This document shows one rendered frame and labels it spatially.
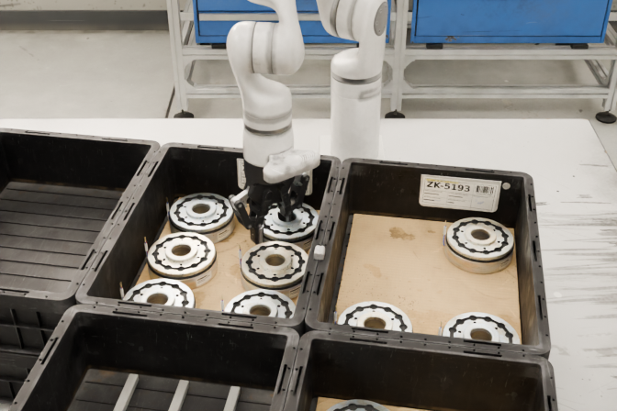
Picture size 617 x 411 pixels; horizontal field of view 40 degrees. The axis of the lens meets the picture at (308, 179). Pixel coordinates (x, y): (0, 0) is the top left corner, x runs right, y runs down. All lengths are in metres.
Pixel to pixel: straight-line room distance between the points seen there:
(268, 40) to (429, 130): 0.83
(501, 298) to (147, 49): 2.91
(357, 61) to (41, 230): 0.60
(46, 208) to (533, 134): 1.05
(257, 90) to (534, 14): 2.17
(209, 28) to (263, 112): 2.03
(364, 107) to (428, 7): 1.66
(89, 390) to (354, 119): 0.69
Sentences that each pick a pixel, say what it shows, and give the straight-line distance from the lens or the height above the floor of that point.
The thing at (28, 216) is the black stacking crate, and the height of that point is 0.83.
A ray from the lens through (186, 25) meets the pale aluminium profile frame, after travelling 3.42.
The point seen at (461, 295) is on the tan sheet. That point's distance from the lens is 1.27.
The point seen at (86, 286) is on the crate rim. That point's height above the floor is 0.93.
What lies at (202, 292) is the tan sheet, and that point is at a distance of 1.27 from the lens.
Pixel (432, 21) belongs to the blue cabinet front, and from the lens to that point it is 3.19.
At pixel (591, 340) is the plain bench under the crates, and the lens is 1.44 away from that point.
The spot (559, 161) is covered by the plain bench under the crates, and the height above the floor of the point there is 0.70.
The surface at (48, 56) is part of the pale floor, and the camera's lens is 4.01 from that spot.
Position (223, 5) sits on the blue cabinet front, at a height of 0.47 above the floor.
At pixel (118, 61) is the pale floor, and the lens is 3.89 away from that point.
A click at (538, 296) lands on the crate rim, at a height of 0.93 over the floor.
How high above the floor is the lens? 1.66
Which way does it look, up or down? 34 degrees down
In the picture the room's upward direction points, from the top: straight up
